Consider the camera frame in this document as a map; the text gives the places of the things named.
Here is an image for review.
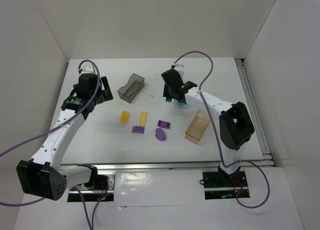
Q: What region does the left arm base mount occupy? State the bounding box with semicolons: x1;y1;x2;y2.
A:
66;173;116;203

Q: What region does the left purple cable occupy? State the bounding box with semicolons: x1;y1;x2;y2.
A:
0;59;101;230

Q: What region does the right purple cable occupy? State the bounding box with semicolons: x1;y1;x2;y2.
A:
171;51;271;210

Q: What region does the yellow 2x4 lego brick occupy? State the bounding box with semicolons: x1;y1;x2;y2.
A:
120;111;129;123

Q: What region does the long yellow lego plate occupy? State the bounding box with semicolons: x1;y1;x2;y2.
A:
139;111;148;127

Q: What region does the purple sloped lego brick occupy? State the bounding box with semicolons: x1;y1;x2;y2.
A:
132;126;145;134

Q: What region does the orange transparent container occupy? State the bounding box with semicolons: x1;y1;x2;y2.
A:
184;109;210;145

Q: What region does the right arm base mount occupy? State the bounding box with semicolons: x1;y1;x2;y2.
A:
199;171;250;200

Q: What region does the aluminium rail frame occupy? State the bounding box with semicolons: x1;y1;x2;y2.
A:
58;58;276;171

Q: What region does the teal 2x4 lego brick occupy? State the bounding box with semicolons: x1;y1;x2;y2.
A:
165;97;172;103

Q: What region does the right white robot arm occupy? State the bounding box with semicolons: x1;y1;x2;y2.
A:
161;66;255;182

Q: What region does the clear transparent container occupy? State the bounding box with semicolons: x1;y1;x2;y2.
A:
174;64;185;81

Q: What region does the dark grey transparent container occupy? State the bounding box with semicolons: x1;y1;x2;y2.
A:
117;73;145;103

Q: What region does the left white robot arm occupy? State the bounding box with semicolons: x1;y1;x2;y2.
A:
16;61;113;201

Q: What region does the purple 2x4 lego brick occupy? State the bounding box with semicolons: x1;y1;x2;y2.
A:
157;120;171;129

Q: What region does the purple cable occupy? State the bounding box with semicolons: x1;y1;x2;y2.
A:
0;59;101;230
171;51;271;210

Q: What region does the purple rounded lego brick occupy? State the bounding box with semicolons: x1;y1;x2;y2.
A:
155;127;166;141

